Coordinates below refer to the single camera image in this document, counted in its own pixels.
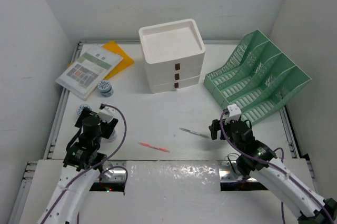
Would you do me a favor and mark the green pen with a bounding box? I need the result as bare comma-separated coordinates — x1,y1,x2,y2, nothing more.
179,128,210,139

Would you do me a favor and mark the orange pen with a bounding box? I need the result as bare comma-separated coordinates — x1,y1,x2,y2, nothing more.
139,142,170,153

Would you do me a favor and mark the white drawer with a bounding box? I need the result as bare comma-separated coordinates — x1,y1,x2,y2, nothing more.
145,55,204,75
147,67,202,85
150,75,200,93

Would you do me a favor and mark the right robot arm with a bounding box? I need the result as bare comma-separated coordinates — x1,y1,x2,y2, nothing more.
209,120,336,223

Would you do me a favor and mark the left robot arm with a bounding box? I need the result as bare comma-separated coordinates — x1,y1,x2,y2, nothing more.
37,104,118,223

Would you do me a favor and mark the white printed booklet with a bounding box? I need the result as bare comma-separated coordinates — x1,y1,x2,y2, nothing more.
56,45,123,100

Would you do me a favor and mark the green file rack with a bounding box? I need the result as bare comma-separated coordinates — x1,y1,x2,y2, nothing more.
204,30,311,125

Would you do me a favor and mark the yellow folder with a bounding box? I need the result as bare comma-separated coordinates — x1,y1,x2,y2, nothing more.
60,44,124,89

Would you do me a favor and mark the white three-drawer organizer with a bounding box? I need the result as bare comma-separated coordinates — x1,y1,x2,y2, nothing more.
138,18,206,77

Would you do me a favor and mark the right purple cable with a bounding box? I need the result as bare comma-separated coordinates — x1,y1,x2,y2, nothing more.
220,109,337,224

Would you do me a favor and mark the purple cable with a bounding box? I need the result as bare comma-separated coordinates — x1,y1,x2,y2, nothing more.
39,104,128,224
220,109,337,224

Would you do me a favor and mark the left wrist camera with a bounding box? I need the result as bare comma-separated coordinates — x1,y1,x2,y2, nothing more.
98,104,116,123

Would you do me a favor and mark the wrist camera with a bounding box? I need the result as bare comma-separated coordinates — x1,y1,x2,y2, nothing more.
225,104,242,124
98,104,116,123

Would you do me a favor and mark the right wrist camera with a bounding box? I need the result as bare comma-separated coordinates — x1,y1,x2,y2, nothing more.
225,104,242,124

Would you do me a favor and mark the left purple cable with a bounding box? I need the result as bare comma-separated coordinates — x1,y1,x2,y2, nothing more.
39,104,128,224

